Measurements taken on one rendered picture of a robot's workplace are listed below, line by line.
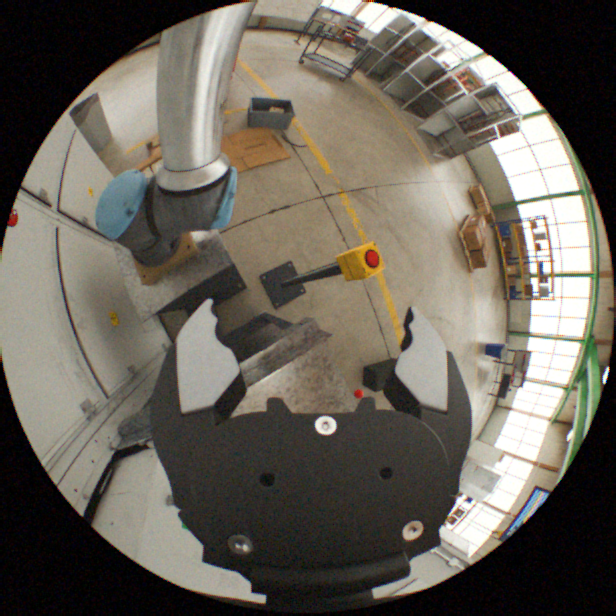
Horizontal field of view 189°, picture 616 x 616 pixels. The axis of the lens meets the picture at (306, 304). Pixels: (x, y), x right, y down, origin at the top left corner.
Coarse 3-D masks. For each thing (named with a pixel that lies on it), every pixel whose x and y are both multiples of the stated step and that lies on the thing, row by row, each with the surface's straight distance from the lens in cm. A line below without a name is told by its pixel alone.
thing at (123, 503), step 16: (112, 464) 71; (128, 464) 61; (144, 464) 53; (112, 480) 63; (128, 480) 54; (144, 480) 48; (112, 496) 57; (128, 496) 50; (144, 496) 44; (96, 512) 61; (112, 512) 53; (128, 512) 46; (144, 512) 42; (96, 528) 57; (112, 528) 50; (128, 528) 44; (112, 544) 48; (128, 544) 43
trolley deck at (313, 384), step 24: (288, 336) 44; (240, 360) 45; (264, 360) 44; (312, 360) 48; (264, 384) 46; (288, 384) 48; (312, 384) 50; (336, 384) 54; (144, 408) 64; (240, 408) 49; (264, 408) 50; (312, 408) 54; (336, 408) 58
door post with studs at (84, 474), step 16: (160, 368) 107; (144, 384) 90; (128, 400) 78; (112, 416) 70; (112, 432) 68; (96, 448) 62; (112, 448) 64; (80, 464) 59; (96, 464) 61; (64, 480) 56; (80, 480) 58; (96, 480) 60; (80, 496) 58; (80, 512) 57
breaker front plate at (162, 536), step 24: (144, 528) 41; (168, 528) 45; (144, 552) 40; (168, 552) 43; (192, 552) 47; (168, 576) 42; (192, 576) 46; (216, 576) 50; (240, 576) 55; (264, 600) 58
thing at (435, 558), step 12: (432, 552) 98; (444, 552) 102; (456, 552) 101; (420, 564) 99; (432, 564) 100; (444, 564) 102; (456, 564) 102; (468, 564) 106; (420, 576) 99; (432, 576) 100; (444, 576) 102; (384, 588) 96; (396, 588) 96; (408, 588) 95; (420, 588) 96
